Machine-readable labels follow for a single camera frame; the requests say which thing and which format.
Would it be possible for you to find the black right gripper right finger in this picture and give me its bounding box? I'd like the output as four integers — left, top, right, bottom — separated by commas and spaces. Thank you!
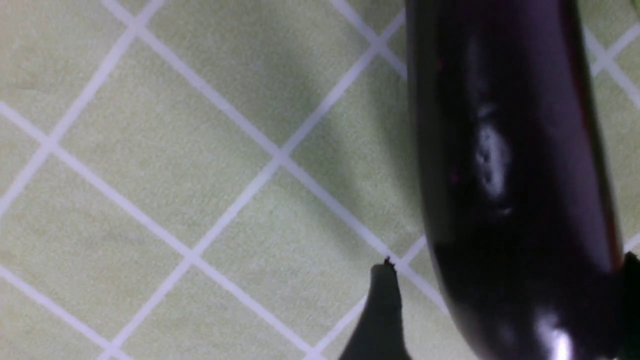
618, 251, 640, 360

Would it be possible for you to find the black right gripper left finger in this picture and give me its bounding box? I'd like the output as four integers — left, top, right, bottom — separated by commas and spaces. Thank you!
339, 257, 411, 360

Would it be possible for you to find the purple toy eggplant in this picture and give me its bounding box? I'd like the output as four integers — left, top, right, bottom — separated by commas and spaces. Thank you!
406, 0, 624, 360

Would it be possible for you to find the green checkered tablecloth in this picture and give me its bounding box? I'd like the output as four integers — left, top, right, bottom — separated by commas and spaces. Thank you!
0, 0, 640, 360

